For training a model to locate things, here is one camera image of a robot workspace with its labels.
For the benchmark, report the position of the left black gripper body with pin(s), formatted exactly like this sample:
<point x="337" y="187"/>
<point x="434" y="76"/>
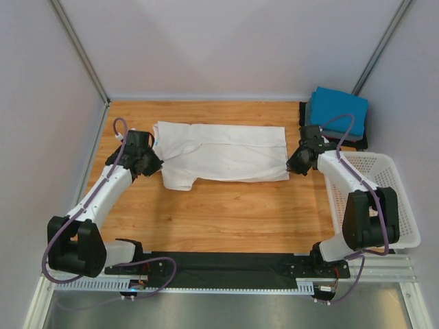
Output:
<point x="151" y="163"/>

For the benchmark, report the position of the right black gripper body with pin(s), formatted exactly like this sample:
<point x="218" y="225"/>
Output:
<point x="295" y="162"/>

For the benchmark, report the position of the white t-shirt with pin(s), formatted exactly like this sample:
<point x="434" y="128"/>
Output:
<point x="225" y="153"/>

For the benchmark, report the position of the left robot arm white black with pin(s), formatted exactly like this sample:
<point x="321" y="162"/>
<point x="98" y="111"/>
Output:
<point x="75" y="244"/>

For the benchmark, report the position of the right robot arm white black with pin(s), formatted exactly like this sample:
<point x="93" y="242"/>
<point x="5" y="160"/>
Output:
<point x="371" y="218"/>

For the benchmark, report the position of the folded red t-shirt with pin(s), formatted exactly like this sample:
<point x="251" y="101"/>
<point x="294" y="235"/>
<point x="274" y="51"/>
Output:
<point x="330" y="138"/>

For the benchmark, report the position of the folded black t-shirt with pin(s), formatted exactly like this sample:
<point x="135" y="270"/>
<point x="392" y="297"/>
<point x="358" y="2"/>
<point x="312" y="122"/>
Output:
<point x="361" y="144"/>

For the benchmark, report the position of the white plastic perforated basket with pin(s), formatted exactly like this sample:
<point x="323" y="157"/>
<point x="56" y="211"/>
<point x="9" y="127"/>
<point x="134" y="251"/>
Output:
<point x="381" y="172"/>

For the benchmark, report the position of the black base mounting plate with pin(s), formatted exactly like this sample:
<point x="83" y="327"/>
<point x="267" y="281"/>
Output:
<point x="233" y="270"/>

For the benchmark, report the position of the right aluminium corner post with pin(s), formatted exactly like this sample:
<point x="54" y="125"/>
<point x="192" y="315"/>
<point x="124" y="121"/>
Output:
<point x="380" y="48"/>

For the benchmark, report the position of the aluminium corner post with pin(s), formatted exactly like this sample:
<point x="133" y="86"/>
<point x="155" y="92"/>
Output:
<point x="67" y="26"/>
<point x="380" y="48"/>

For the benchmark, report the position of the left aluminium corner post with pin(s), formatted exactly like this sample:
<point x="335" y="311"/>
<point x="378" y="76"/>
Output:
<point x="67" y="26"/>

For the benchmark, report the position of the grey slotted cable duct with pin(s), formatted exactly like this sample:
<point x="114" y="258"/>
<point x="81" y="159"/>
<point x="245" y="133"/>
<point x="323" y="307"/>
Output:
<point x="129" y="285"/>

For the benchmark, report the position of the aluminium frame rail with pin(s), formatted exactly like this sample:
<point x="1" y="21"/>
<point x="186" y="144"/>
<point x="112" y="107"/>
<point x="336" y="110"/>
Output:
<point x="369" y="267"/>

